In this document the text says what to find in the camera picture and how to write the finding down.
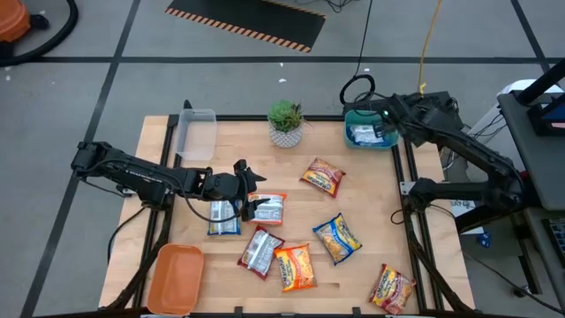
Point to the red Maruchan noodle pack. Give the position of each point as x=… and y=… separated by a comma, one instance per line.
x=392, y=289
x=260, y=252
x=322, y=176

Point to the teal plastic bin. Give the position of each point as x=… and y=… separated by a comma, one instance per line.
x=351, y=143

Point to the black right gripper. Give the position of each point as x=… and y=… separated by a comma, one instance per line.
x=386, y=128

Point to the orange plastic bin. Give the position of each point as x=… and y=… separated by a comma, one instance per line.
x=174, y=282

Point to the small blue object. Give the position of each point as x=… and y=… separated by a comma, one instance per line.
x=484, y=239

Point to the black slanted pole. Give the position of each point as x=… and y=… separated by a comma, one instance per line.
x=540, y=81

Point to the clear plastic bin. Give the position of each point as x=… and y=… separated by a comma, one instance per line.
x=196, y=134

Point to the black table leg beam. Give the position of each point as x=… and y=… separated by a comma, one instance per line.
x=485, y=216

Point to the succulent in white patterned pot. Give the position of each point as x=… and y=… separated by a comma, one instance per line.
x=286, y=126

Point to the black keyboard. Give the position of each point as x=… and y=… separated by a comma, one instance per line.
x=558, y=238

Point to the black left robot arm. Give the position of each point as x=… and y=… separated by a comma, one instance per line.
x=141, y=174

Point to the black aluminium table frame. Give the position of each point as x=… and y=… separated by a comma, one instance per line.
x=247, y=118

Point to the white round stool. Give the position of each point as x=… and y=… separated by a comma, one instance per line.
x=521, y=84

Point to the black hazard-striped floor mat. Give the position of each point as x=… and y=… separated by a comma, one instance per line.
x=247, y=20

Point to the grey side table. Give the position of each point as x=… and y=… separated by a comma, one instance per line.
x=543, y=168

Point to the black upright post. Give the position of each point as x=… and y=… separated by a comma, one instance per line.
x=187, y=107

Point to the grey metal mounting plate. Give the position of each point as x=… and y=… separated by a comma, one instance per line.
x=127, y=192
x=407, y=187

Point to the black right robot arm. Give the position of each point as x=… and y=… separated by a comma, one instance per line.
x=463, y=146

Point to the white paper sheet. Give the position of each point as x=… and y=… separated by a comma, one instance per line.
x=465, y=206

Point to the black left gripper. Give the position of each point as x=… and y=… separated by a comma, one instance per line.
x=225, y=185

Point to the black computer case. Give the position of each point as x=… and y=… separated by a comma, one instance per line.
x=446, y=99

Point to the orange shop vacuum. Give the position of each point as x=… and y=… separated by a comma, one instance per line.
x=11, y=20

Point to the orange Maruchan noodle pack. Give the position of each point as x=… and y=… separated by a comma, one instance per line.
x=273, y=212
x=295, y=267

